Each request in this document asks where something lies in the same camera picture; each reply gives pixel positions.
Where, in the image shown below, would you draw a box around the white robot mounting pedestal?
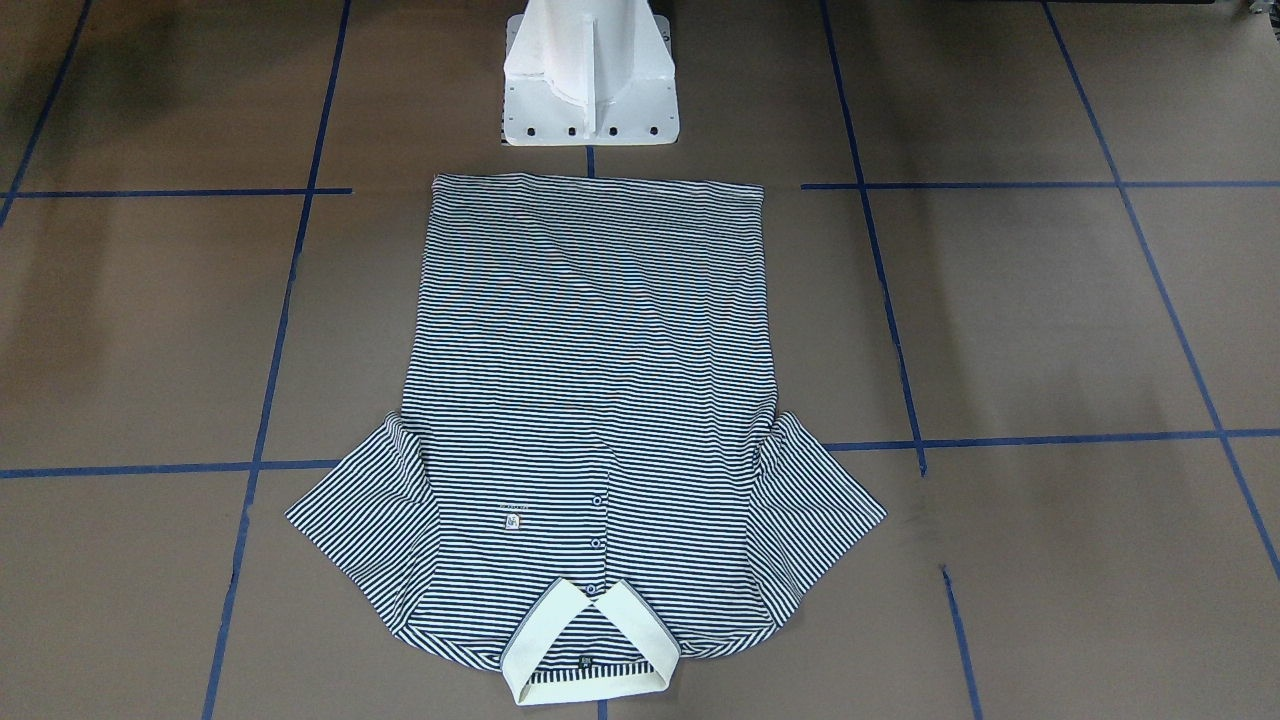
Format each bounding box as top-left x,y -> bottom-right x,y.
500,1 -> 681,147

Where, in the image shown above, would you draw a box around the navy white striped polo shirt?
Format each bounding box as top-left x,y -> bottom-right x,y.
285,174 -> 886,706

